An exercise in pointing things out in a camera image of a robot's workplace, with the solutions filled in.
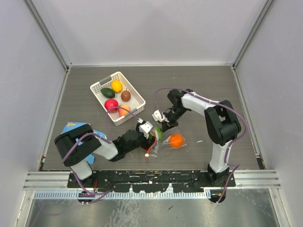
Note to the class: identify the fake green watermelon piece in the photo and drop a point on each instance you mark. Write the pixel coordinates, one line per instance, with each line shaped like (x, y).
(158, 132)

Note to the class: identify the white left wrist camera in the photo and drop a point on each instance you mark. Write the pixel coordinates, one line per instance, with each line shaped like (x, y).
(145, 127)

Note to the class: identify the fake dark green vegetable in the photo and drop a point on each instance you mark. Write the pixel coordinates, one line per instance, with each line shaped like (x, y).
(108, 92)

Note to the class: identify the fake yellow lemon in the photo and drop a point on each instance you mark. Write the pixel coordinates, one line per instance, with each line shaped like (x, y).
(117, 86)

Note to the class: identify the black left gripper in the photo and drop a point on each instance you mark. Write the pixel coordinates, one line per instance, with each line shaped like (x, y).
(147, 145)

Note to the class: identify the fake brown passion fruit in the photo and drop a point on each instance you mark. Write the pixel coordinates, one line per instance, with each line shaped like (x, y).
(125, 95)

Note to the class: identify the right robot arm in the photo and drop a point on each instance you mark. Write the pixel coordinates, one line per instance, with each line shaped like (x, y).
(222, 126)

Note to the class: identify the clear zip top bag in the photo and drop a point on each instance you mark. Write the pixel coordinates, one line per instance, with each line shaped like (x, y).
(162, 145)

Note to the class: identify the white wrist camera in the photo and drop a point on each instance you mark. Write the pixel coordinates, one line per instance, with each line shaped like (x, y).
(145, 127)
(158, 116)

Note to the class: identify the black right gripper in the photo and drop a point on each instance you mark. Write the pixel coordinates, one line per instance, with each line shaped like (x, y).
(166, 126)

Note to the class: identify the fake red apple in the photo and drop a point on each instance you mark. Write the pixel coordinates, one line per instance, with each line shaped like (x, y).
(111, 105)

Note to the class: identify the fake orange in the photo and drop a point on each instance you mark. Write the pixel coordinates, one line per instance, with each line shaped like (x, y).
(176, 140)

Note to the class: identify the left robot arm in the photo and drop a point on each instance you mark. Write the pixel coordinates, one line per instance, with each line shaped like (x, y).
(111, 150)

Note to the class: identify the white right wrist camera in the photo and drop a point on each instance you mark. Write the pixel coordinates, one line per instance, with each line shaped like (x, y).
(158, 116)

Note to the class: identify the white perforated plastic basket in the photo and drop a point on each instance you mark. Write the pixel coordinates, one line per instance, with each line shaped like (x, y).
(136, 103)

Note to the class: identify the blue slotted cable duct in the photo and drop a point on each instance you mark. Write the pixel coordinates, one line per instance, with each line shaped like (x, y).
(75, 194)

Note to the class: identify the aluminium frame rail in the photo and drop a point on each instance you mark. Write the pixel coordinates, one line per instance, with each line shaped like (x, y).
(53, 180)

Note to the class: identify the blue patterned cloth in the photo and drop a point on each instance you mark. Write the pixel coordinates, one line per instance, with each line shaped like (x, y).
(76, 142)

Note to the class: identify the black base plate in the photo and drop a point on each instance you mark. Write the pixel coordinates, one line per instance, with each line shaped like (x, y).
(150, 181)

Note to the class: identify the fake peach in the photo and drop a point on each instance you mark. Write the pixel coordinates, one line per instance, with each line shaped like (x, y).
(123, 110)

